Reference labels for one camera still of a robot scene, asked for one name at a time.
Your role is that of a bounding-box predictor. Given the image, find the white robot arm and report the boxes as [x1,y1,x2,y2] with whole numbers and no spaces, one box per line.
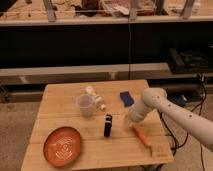
[123,88,213,152]

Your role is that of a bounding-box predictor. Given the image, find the black upright eraser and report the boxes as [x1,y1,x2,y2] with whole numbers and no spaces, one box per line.
[104,114,112,137]

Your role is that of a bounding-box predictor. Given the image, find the blue sponge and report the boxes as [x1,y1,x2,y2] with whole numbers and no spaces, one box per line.
[120,91,134,107]

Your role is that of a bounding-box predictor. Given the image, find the orange handled fork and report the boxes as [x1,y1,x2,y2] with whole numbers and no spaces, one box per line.
[132,125,152,157]

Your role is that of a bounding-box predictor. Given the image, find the black box on shelf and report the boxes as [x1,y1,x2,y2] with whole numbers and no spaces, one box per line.
[167,49,213,74]

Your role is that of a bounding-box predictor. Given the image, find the white plastic bottle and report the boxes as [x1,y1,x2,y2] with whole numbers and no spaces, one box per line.
[85,86,106,111]

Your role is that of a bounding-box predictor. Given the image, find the orange round plate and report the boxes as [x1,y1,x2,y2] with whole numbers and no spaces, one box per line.
[43,126,82,167]

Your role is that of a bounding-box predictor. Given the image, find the black floor cables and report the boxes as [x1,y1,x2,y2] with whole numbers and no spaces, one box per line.
[158,76,207,171]

